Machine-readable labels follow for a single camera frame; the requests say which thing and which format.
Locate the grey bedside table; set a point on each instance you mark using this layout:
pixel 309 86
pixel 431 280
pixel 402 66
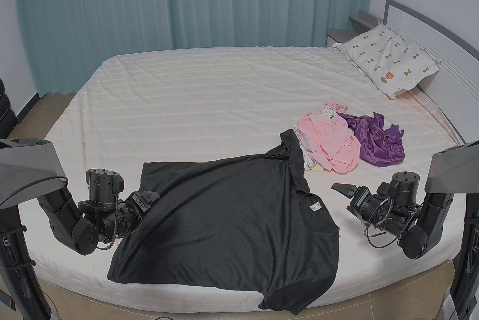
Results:
pixel 340 36

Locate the purple garment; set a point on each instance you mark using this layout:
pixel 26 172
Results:
pixel 378 146

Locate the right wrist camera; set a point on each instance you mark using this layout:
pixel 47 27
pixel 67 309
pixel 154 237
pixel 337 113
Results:
pixel 383 189

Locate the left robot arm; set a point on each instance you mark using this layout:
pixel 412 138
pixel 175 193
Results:
pixel 60 213

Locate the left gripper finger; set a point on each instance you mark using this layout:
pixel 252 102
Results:
pixel 151 196

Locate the black T-shirt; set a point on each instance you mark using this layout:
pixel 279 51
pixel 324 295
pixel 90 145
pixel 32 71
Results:
pixel 224 217

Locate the white printed garment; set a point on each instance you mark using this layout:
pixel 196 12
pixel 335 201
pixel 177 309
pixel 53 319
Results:
pixel 312 165

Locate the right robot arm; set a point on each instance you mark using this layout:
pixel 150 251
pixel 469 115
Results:
pixel 430 228

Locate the bed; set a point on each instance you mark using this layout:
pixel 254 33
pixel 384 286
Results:
pixel 224 105

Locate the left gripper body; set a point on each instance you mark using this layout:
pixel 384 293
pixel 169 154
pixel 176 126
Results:
pixel 129 217

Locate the white printed pillow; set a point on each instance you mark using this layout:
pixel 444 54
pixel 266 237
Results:
pixel 389 56

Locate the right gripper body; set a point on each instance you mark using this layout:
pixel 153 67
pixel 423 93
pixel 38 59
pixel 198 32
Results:
pixel 370 210

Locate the pink garment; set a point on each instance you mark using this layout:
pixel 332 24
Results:
pixel 329 146

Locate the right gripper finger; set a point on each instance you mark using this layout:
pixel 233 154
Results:
pixel 342 188

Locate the black chair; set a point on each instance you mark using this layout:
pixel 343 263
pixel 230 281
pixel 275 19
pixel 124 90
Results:
pixel 5 112

